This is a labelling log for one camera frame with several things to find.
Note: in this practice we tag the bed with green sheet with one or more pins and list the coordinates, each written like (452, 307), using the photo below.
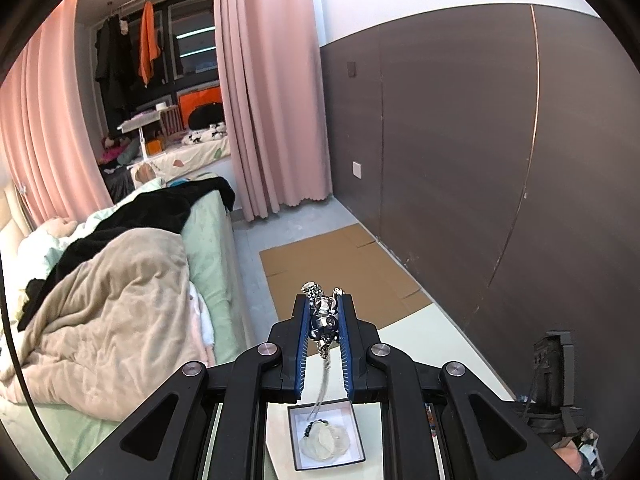
(215, 270)

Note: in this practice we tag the white jewelry box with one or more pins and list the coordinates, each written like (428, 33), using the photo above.
(350, 455)

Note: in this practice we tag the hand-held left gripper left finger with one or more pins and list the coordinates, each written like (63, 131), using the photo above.
(301, 350)

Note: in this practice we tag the dark wall switch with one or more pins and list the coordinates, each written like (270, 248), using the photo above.
(351, 69)

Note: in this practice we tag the wooden rack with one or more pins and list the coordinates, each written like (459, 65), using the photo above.
(171, 120)

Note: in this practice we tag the beige blanket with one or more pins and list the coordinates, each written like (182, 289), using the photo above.
(115, 310)

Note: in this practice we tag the black bag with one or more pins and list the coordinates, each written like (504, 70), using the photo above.
(205, 116)

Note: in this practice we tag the black cloth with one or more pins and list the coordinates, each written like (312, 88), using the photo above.
(145, 212)

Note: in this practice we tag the flattened cardboard sheet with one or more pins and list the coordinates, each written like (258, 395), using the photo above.
(330, 260)

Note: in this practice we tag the white wall socket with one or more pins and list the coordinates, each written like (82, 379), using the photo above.
(357, 170)

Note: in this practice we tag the black and white patterned cushion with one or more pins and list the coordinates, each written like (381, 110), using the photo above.
(205, 135)

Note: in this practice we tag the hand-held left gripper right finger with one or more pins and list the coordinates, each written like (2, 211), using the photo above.
(345, 350)

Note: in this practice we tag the black device on stand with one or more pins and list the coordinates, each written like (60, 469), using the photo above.
(552, 365)

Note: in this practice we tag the black hanging clothes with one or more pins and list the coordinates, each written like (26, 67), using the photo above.
(114, 65)

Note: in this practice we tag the orange hanging towel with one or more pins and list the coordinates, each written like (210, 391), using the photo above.
(148, 42)

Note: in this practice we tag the white folding table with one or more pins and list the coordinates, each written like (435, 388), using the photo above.
(142, 122)

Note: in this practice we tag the window seat mattress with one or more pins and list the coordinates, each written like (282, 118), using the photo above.
(195, 157)

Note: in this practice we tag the pink curtain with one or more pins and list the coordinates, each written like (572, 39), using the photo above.
(265, 85)
(55, 125)

